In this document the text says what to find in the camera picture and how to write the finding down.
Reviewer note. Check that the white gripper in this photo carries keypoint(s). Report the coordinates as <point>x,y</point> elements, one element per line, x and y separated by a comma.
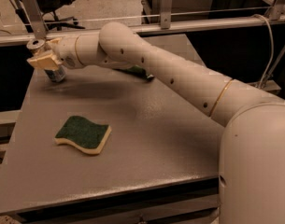
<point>66,52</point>

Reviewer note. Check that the silver blue redbull can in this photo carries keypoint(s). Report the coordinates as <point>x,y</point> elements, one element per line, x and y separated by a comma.
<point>44,58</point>

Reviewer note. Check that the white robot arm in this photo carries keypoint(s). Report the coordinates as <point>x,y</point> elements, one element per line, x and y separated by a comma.
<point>252,150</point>

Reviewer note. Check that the green jalapeno chip bag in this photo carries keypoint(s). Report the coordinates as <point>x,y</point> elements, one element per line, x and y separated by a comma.
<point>137,71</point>

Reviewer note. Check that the metal railing bar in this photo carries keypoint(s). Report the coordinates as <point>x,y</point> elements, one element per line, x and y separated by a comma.
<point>151,29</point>

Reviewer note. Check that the black office chair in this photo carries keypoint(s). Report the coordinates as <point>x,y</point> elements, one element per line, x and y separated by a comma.
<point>51,6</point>

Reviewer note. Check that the green yellow sponge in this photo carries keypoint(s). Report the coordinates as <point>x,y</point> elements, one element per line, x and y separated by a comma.
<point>83,134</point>

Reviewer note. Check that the left metal bracket post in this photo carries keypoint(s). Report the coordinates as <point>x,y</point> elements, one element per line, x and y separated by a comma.
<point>35,18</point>

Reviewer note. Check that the metal bracket post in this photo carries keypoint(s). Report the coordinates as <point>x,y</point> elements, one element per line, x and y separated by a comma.
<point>165,13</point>
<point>35,18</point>
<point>276,10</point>

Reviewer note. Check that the middle metal bracket post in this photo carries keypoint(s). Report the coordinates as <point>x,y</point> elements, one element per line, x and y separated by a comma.
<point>165,13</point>

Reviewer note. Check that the right metal bracket post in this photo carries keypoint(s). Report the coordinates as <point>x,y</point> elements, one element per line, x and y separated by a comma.
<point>276,10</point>

